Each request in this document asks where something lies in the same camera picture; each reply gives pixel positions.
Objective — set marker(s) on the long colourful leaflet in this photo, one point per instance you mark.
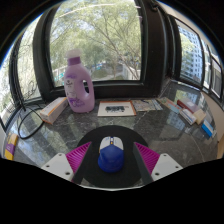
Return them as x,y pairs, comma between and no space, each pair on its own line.
170,105

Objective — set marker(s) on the blue and white computer mouse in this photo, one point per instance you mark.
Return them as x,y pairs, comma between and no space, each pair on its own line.
111,158

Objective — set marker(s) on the purple detergent bottle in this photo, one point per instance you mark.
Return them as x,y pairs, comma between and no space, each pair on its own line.
77,90

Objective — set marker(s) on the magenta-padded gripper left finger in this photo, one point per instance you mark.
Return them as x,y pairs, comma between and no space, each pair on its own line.
76,158

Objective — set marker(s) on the small blue box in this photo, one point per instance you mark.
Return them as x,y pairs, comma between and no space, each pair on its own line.
207,128

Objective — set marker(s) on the printed paper brochure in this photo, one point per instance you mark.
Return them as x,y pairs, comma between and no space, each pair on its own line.
146,105

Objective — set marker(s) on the white framed picture card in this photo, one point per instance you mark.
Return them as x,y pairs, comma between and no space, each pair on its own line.
116,109

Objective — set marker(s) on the orange and white carton box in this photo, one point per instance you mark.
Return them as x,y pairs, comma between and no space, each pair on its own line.
52,110

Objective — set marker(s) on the red book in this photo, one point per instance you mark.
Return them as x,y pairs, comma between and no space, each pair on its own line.
189,105

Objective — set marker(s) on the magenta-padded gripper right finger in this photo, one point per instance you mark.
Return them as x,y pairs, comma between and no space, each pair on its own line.
149,158

